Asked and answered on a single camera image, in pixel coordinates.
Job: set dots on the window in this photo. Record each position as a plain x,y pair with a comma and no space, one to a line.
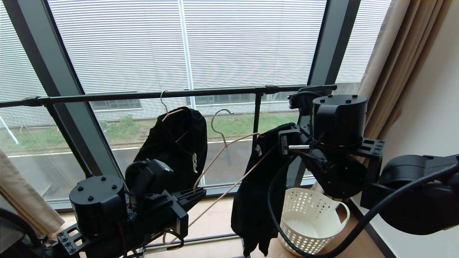
53,71

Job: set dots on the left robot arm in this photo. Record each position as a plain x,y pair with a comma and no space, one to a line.
96,204

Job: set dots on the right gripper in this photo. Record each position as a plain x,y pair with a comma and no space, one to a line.
297,138

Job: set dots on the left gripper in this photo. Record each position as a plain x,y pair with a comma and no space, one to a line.
165,222

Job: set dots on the pink clothes hanger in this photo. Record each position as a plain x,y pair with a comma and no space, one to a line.
242,140
174,114

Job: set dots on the white laundry basket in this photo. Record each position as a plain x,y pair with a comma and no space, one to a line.
304,208

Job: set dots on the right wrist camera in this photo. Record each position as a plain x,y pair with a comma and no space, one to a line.
304,102

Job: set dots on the black clothes rack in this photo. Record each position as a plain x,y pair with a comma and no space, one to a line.
107,97

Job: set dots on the brown curtain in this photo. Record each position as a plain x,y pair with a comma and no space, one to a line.
401,64

